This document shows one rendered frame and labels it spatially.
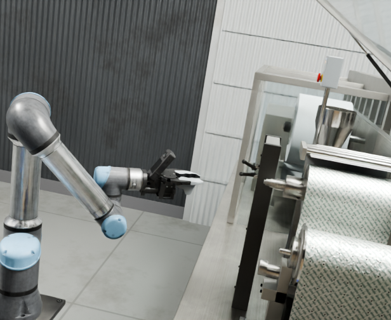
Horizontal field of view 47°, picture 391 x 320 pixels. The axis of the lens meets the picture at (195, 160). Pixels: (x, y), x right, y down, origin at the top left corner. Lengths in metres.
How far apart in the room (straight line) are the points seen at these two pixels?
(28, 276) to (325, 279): 0.83
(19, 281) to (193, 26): 3.11
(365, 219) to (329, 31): 2.91
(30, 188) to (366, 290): 0.98
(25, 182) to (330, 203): 0.89
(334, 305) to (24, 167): 0.94
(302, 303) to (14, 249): 0.81
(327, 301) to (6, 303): 0.90
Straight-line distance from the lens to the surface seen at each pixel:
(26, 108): 1.31
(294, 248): 1.08
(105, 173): 1.47
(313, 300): 1.10
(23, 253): 1.40
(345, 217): 1.28
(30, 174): 1.46
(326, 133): 1.71
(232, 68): 4.04
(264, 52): 4.02
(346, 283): 1.08
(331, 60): 1.54
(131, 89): 4.28
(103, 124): 4.41
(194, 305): 1.48
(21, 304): 1.47
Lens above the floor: 1.70
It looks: 15 degrees down
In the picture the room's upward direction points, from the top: 9 degrees clockwise
